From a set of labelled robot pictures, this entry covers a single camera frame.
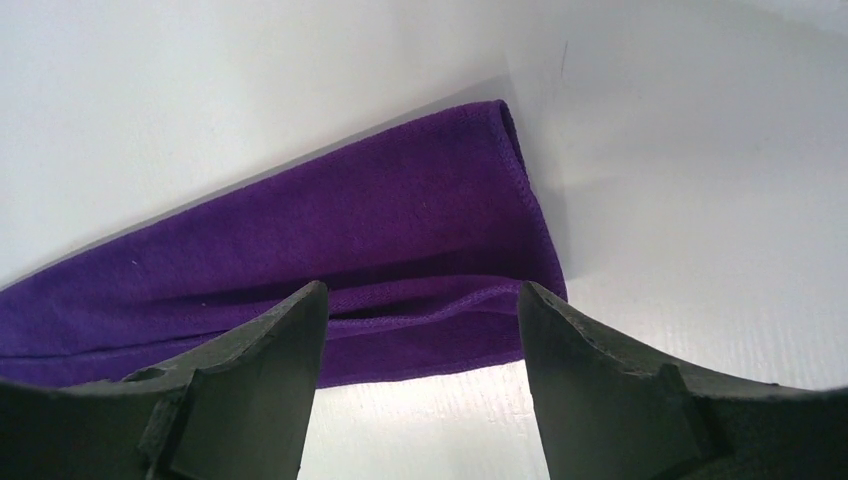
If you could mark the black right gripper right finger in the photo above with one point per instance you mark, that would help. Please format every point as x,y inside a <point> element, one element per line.
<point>611,407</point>

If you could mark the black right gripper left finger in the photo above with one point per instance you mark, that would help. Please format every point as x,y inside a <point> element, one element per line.
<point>235,407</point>

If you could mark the purple towel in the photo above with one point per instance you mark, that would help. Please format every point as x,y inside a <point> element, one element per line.
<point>423,235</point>

